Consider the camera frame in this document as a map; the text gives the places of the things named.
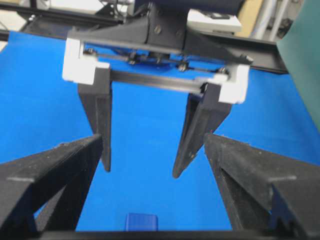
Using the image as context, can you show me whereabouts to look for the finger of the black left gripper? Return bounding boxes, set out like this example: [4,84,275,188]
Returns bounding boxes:
[172,83,232,178]
[77,68,112,172]

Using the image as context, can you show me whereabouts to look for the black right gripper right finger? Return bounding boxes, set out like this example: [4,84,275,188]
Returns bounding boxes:
[204,133,320,237]

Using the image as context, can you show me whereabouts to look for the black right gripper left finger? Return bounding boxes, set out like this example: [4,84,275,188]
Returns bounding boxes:
[0,134,103,237]

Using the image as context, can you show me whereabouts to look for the green backdrop curtain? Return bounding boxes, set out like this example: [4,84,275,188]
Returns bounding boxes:
[276,0,320,91]

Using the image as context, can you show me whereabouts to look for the blue block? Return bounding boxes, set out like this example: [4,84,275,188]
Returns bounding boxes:
[124,213,158,232]

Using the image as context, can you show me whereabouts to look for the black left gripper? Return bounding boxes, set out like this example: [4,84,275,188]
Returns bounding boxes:
[62,2,252,104]

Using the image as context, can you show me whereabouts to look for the white box on shelf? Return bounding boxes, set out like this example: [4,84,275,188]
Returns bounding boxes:
[187,9,242,33]

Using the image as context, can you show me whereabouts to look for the black aluminium table frame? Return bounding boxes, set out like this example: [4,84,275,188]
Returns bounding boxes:
[0,2,288,74]

